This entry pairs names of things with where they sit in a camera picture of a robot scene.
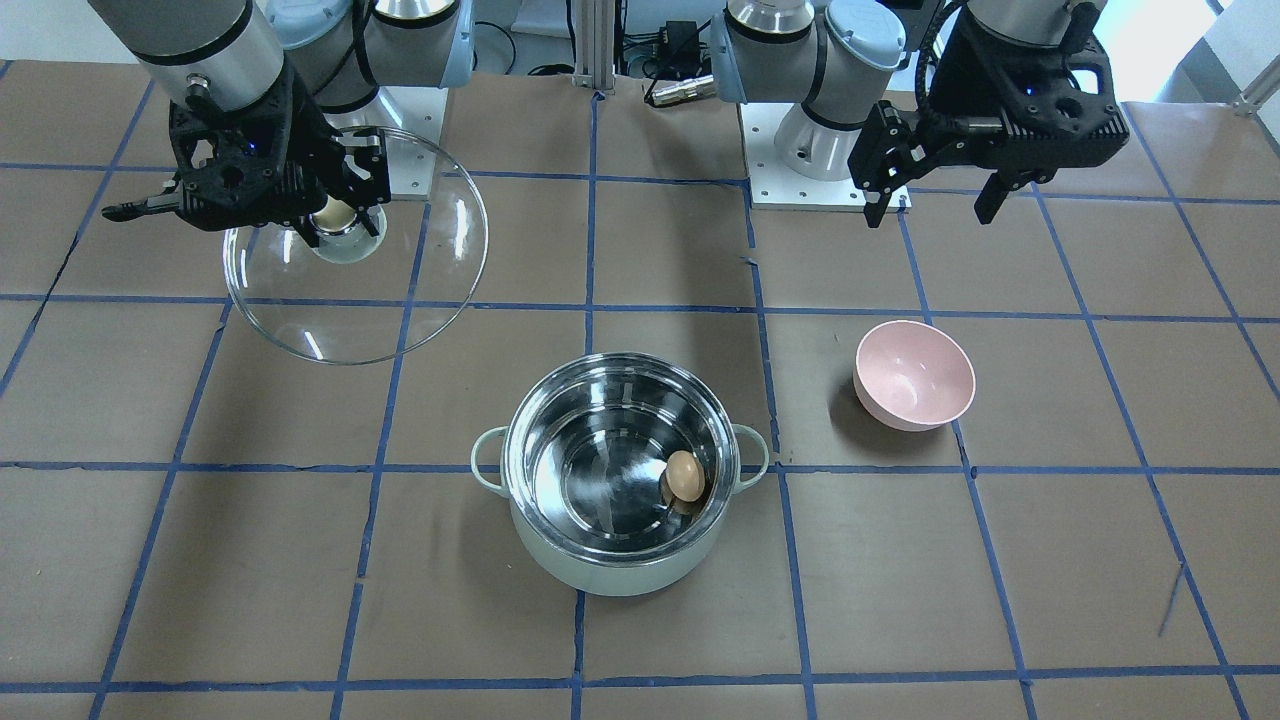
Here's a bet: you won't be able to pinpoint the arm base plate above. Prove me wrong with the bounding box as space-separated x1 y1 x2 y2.
370 86 449 201
739 102 867 213

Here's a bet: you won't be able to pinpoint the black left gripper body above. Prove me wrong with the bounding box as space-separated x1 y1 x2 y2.
847 15 1132 193

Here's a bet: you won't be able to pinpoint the pale green electric pot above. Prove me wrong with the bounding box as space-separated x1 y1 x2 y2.
470 352 771 597

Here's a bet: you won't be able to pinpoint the aluminium frame post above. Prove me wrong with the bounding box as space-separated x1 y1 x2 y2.
566 1 623 96

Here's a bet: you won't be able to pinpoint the pink bowl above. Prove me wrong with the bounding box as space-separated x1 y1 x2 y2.
852 320 977 432

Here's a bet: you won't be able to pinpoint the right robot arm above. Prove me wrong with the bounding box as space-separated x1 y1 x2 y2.
92 1 474 247

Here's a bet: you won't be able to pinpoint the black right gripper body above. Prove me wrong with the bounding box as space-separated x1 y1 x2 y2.
101 65 392 231

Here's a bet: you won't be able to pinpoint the black cables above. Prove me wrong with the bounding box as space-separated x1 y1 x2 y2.
470 0 762 79

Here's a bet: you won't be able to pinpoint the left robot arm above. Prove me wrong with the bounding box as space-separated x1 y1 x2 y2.
709 1 1132 228

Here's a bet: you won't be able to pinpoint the glass pot lid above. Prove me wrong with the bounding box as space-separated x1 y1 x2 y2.
221 126 489 366

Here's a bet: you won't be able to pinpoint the silver cylindrical connector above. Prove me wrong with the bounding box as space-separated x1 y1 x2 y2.
643 76 717 109

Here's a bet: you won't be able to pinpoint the brown egg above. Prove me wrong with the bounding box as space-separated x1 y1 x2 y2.
664 450 707 503

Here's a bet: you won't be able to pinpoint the black power adapter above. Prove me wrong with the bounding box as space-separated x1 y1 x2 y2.
657 20 700 64

